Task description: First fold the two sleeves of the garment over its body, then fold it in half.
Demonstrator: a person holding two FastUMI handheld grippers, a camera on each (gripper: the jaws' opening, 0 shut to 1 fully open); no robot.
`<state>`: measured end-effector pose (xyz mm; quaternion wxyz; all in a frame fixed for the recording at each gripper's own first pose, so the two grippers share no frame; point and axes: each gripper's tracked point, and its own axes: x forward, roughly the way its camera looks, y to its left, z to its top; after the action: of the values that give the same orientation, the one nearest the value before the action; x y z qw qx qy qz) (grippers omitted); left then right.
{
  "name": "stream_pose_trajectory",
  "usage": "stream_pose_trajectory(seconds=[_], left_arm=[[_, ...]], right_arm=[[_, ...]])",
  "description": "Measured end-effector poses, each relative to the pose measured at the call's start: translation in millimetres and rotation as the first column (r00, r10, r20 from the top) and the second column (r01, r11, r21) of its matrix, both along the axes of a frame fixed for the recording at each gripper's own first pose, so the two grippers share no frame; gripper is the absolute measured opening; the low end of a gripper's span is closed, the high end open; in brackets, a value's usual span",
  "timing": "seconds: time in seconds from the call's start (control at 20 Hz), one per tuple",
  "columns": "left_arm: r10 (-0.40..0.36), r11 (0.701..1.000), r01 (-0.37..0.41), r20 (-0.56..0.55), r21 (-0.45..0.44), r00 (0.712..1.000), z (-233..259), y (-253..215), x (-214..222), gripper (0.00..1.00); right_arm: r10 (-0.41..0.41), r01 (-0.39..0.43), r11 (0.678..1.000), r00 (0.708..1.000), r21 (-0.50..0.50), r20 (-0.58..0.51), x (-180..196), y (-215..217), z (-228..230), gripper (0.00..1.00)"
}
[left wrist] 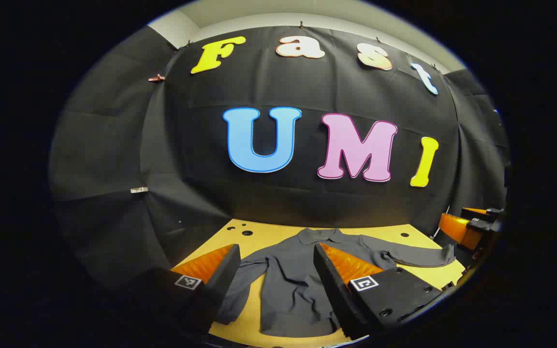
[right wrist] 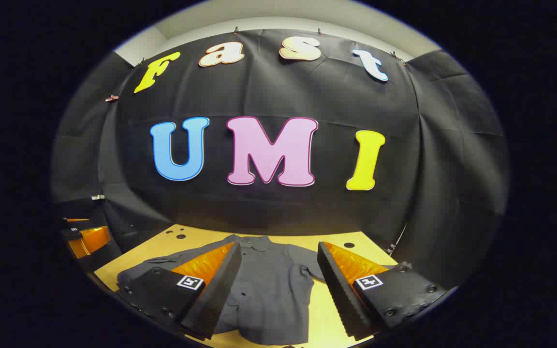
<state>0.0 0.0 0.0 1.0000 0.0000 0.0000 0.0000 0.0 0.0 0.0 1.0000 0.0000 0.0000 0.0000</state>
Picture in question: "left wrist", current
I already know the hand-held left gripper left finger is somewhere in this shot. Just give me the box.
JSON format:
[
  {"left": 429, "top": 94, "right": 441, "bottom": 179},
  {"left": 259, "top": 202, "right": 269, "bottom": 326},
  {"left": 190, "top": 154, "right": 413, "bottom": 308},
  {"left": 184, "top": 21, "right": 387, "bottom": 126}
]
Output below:
[{"left": 114, "top": 244, "right": 242, "bottom": 335}]

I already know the grey collared shirt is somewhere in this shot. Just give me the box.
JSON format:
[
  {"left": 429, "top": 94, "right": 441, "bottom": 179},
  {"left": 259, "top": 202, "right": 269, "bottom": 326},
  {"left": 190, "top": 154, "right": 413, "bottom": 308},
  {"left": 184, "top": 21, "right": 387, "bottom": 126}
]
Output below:
[{"left": 216, "top": 227, "right": 456, "bottom": 338}]

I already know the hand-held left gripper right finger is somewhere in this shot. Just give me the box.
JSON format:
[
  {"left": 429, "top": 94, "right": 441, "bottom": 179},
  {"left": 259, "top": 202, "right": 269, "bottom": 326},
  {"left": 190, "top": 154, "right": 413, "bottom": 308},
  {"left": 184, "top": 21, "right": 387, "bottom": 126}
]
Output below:
[{"left": 313, "top": 243, "right": 446, "bottom": 340}]

